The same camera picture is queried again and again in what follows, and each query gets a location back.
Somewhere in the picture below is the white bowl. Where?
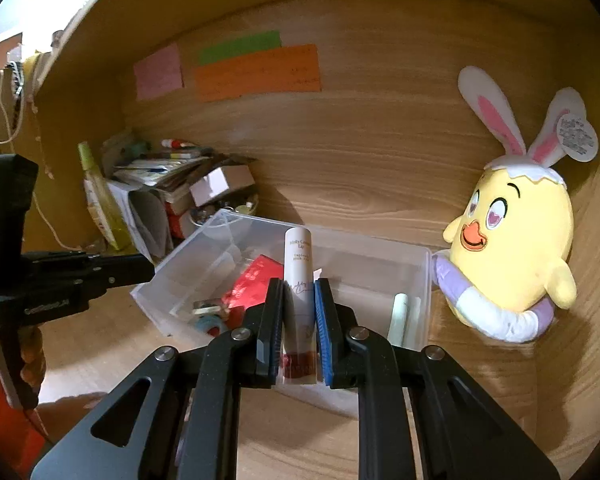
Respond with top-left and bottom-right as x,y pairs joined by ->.
187,200 -> 258,229

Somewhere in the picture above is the pale green lip balm stick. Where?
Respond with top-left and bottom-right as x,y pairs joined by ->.
387,293 -> 411,347

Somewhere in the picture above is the teal small roll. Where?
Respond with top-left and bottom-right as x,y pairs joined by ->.
197,316 -> 231,337

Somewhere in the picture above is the small cardboard box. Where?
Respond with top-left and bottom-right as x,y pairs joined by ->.
187,157 -> 258,207

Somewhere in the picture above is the clear plastic storage box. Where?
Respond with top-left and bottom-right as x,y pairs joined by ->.
130,208 -> 433,356

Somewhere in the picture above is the yellow chick plush toy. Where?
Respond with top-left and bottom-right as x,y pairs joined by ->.
432,65 -> 600,343

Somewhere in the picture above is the black-white beaded strap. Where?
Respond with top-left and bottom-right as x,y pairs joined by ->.
9,60 -> 37,112

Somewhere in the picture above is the red book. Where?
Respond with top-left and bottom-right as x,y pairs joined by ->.
166,195 -> 197,239

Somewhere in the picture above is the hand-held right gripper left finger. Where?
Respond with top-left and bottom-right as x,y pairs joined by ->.
30,277 -> 287,480

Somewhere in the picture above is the yellow-green spray bottle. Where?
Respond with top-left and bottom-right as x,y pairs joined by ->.
77,141 -> 131,252

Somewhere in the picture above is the white hanging cord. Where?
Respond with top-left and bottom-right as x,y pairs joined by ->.
0,67 -> 83,252

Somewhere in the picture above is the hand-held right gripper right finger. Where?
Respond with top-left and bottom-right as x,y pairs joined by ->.
314,277 -> 561,480

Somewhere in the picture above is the green sticky note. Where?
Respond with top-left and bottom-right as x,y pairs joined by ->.
197,30 -> 282,66

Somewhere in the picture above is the pink sticky note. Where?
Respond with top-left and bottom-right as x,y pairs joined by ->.
133,42 -> 184,102

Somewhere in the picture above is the red foil packet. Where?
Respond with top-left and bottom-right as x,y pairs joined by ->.
225,255 -> 283,326

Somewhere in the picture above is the white lip tube red cap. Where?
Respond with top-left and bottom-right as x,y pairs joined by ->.
276,226 -> 317,386

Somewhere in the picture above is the person's left hand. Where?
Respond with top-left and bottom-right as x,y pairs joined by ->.
21,327 -> 47,404

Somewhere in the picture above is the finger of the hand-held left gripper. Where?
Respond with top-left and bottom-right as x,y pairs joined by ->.
82,252 -> 156,293

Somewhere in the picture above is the stack of books and papers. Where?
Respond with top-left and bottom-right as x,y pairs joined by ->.
102,132 -> 216,197

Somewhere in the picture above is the orange sticky note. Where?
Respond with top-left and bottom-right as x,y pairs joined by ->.
195,44 -> 322,102

